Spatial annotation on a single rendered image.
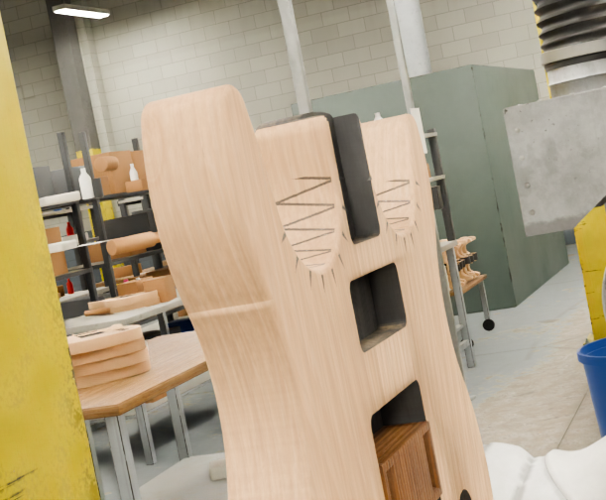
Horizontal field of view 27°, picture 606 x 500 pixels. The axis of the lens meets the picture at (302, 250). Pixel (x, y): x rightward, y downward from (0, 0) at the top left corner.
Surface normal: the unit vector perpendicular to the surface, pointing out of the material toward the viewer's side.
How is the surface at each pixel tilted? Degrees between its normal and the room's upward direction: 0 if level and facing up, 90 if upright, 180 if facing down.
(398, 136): 68
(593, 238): 90
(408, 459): 90
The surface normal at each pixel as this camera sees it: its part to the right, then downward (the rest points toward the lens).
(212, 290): -0.25, 0.47
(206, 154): -0.37, 0.00
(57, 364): 0.92, -0.16
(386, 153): -0.39, -0.22
